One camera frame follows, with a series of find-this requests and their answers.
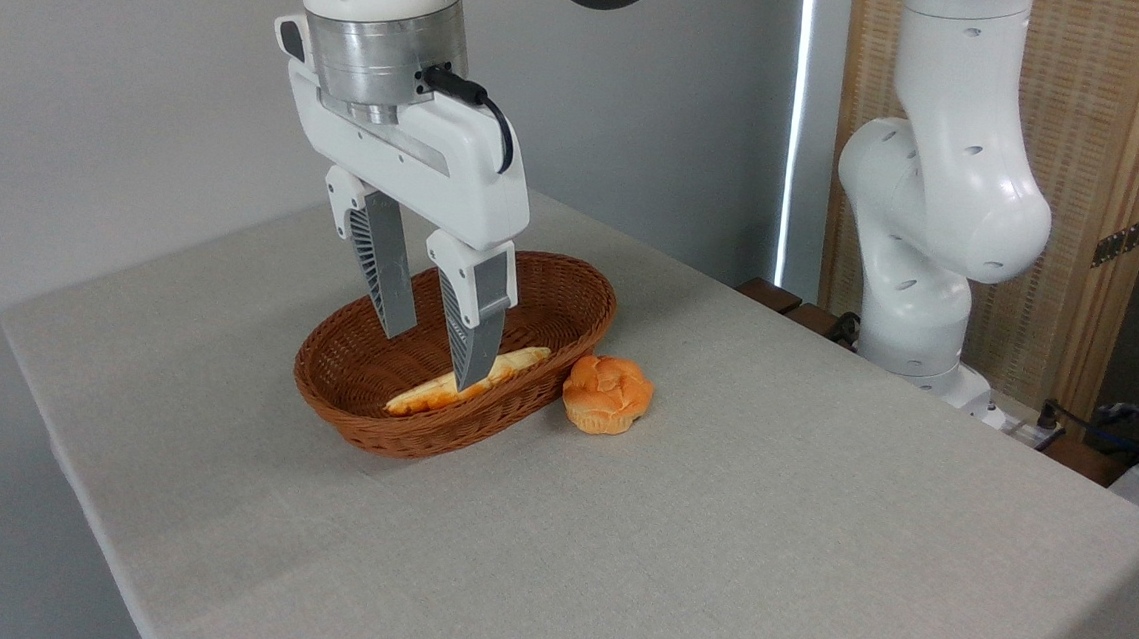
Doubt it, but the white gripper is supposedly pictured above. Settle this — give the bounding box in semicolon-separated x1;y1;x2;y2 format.
268;59;540;396

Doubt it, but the round orange bread bun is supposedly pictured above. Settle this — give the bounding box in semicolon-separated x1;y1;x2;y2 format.
560;352;657;439

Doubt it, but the long baguette bread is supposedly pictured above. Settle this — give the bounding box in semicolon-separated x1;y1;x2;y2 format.
384;336;552;427

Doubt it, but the brown wicker basket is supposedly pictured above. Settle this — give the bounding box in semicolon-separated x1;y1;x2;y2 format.
288;235;621;474

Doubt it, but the dark brown wooden block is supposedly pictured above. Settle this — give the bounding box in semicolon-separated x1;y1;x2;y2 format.
1037;433;1135;490
735;276;805;317
782;302;862;352

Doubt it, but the white power strip with plug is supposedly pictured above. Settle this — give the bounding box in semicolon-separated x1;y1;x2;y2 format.
1000;394;1068;453

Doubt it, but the metal screen hinge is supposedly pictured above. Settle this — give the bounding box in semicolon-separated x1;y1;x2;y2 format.
1091;211;1139;272

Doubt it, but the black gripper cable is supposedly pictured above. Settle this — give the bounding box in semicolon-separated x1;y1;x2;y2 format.
417;64;522;176

